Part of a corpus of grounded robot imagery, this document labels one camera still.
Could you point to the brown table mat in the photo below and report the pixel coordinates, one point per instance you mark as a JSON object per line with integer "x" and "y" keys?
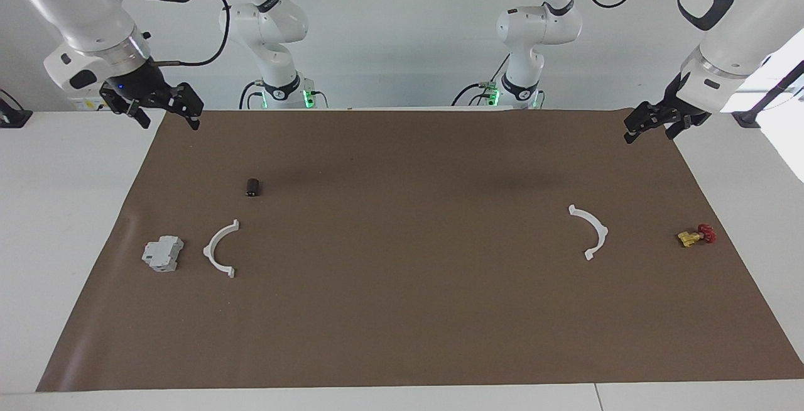
{"x": 402, "y": 323}

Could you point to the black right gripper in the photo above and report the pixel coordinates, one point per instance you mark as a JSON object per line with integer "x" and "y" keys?
{"x": 141, "y": 87}

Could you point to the dark brown small cylinder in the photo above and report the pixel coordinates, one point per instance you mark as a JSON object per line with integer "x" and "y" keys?
{"x": 253, "y": 187}

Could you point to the black angled stand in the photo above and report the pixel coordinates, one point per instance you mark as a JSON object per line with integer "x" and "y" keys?
{"x": 763, "y": 103}

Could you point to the white wall outlet box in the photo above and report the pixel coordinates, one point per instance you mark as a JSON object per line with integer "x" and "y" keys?
{"x": 85, "y": 103}

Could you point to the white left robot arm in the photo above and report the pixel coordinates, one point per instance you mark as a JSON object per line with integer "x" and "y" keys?
{"x": 735, "y": 27}

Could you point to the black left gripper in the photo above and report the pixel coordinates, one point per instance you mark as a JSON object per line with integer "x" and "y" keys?
{"x": 681, "y": 106}

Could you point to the grey circuit breaker block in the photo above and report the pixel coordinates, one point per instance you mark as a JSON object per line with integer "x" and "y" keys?
{"x": 162, "y": 254}

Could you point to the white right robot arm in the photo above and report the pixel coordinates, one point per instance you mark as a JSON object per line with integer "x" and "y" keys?
{"x": 81, "y": 15}

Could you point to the black table clamp mount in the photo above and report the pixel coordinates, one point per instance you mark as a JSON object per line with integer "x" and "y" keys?
{"x": 12, "y": 115}

